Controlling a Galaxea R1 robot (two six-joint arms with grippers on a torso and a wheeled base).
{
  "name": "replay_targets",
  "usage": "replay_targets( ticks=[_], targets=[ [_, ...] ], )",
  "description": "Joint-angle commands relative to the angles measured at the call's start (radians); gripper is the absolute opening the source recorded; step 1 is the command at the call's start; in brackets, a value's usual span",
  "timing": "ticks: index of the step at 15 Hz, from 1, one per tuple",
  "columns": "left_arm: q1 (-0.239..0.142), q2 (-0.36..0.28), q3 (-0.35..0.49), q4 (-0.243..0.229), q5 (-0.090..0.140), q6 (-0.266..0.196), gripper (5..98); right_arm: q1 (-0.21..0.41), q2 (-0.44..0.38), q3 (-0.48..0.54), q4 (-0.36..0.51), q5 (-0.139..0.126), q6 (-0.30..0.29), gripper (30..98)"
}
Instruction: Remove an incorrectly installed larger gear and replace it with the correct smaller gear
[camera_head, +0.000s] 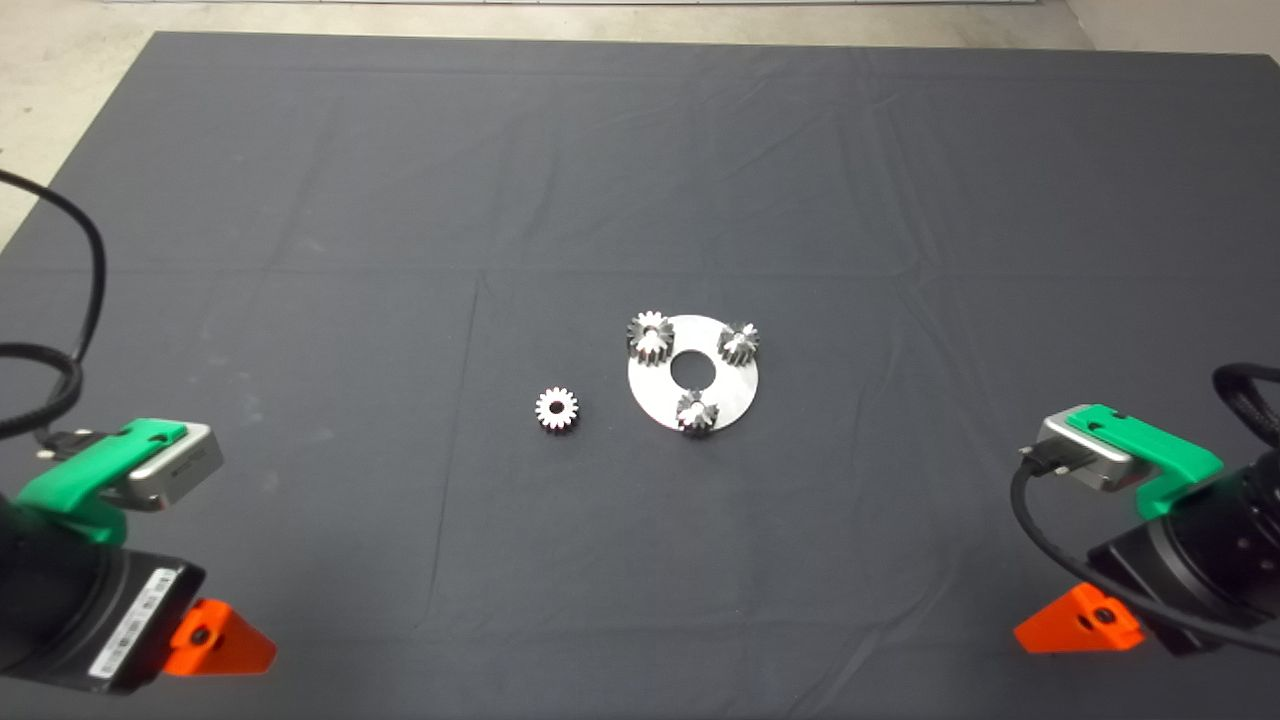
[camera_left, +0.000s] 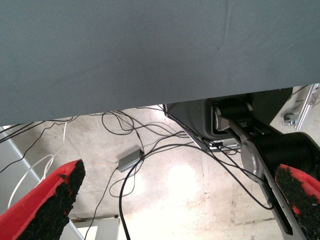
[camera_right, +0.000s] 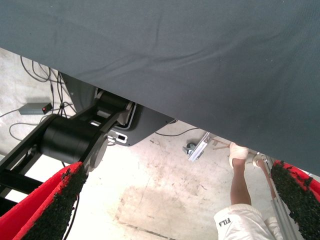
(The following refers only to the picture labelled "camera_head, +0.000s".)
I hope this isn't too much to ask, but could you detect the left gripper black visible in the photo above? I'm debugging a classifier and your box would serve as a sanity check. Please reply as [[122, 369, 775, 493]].
[[60, 545, 278, 697]]

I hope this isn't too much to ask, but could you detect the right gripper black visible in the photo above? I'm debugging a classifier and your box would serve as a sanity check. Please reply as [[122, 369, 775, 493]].
[[1013, 522, 1243, 658]]

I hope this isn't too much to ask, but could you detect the white spur gear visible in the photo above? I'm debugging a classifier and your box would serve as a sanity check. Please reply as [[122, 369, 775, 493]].
[[535, 387, 580, 434]]

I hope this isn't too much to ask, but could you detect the large steel gear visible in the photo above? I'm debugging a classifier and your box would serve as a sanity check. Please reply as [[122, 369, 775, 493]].
[[627, 311, 676, 368]]

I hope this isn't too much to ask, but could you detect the small steel gear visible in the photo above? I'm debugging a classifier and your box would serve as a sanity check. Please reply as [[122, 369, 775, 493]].
[[717, 321, 761, 367], [675, 390, 721, 437]]

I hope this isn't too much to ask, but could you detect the round metal plate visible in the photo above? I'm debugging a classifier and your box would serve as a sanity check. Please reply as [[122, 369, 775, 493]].
[[627, 314, 763, 431]]

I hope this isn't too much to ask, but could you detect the dark grey table cloth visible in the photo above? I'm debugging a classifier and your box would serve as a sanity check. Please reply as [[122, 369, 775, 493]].
[[0, 30, 1280, 720]]

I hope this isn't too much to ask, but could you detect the right grey camera box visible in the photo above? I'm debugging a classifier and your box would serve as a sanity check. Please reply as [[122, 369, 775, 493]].
[[1035, 415, 1136, 493]]

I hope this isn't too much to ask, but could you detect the grey camera box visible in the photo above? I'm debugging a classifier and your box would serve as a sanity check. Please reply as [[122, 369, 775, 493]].
[[125, 423, 224, 513], [1035, 415, 1136, 493]]

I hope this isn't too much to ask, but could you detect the right thin black camera cable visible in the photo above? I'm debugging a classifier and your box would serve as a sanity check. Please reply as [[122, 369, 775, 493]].
[[1010, 445, 1280, 658]]

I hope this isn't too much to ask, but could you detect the thin black camera cable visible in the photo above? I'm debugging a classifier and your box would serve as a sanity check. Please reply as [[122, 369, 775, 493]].
[[0, 168, 108, 459], [1010, 445, 1280, 658]]

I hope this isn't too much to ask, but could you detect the left grey camera box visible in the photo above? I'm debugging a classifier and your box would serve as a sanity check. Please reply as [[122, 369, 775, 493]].
[[125, 423, 224, 513]]

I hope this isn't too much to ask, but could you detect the right green camera mount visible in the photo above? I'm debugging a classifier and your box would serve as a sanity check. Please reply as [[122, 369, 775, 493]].
[[1065, 403, 1224, 521]]

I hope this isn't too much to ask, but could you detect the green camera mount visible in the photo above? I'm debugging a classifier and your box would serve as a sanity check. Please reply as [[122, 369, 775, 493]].
[[18, 418, 188, 546], [1065, 403, 1224, 521]]

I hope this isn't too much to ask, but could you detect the left green camera mount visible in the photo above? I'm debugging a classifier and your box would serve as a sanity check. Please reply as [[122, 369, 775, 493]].
[[18, 418, 188, 546]]

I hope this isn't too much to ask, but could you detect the left thin black camera cable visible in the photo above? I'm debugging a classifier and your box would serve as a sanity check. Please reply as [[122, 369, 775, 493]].
[[0, 168, 108, 459]]

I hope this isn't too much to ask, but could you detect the right thick braided cable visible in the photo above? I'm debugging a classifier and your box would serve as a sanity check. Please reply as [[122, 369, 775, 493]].
[[1212, 362, 1280, 451]]

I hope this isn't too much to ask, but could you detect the thick braided cable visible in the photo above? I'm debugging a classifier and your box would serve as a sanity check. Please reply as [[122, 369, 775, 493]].
[[0, 343, 83, 441], [1212, 362, 1280, 451]]

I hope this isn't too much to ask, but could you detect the left thick braided cable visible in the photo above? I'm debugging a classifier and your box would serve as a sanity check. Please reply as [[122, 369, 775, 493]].
[[0, 343, 83, 441]]

